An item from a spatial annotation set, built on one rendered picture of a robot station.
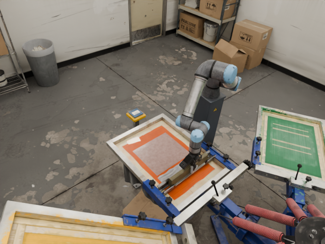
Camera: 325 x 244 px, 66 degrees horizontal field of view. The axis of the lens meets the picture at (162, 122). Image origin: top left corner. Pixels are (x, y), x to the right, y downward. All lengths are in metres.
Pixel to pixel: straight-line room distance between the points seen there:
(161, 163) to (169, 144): 0.22
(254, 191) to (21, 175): 2.65
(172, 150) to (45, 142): 2.06
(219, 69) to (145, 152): 0.83
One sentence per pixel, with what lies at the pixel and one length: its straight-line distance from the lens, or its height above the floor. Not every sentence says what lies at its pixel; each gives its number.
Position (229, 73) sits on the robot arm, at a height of 1.65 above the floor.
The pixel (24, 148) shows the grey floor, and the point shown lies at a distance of 3.64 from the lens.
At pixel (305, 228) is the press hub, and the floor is 1.31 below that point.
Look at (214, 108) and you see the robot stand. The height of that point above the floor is 1.10.
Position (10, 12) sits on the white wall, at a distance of 4.64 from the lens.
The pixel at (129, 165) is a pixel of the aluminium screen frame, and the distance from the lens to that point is 1.84.
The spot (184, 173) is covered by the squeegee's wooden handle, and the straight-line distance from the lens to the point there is 1.74.
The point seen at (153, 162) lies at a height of 0.96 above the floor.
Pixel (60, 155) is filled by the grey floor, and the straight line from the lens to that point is 3.39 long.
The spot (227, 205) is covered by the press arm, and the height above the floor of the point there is 1.04.
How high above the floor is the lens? 2.42
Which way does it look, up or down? 41 degrees down
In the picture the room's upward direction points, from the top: 3 degrees clockwise
